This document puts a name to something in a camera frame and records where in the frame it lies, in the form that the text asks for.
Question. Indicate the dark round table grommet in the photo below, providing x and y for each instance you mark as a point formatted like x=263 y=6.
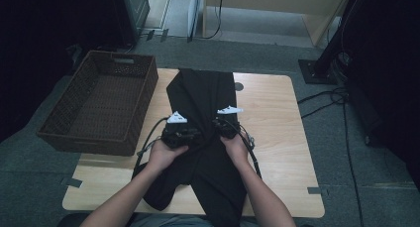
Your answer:
x=240 y=87

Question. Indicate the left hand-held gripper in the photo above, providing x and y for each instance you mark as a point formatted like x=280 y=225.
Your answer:
x=178 y=137

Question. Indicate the dark curtain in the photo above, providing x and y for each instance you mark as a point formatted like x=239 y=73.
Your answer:
x=39 y=38
x=389 y=71

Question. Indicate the brown woven basket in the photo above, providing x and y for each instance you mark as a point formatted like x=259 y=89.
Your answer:
x=105 y=101

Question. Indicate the person's right hand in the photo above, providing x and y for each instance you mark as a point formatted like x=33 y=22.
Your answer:
x=237 y=149

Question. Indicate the person's grey clothing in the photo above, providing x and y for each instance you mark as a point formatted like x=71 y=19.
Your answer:
x=158 y=222

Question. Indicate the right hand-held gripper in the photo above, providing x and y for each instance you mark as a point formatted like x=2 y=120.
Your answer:
x=228 y=128

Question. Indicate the black stand base plate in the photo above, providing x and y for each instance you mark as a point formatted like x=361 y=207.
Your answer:
x=310 y=73

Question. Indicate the black stand pole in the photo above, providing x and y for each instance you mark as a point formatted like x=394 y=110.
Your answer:
x=333 y=38

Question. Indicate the black pants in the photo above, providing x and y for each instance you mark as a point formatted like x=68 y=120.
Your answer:
x=201 y=94

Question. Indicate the person's left hand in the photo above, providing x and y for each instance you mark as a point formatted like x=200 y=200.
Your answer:
x=163 y=157

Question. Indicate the white panel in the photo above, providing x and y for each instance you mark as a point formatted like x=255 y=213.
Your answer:
x=194 y=12

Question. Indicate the black cabinet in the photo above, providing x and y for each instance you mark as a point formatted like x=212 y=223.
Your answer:
x=132 y=12

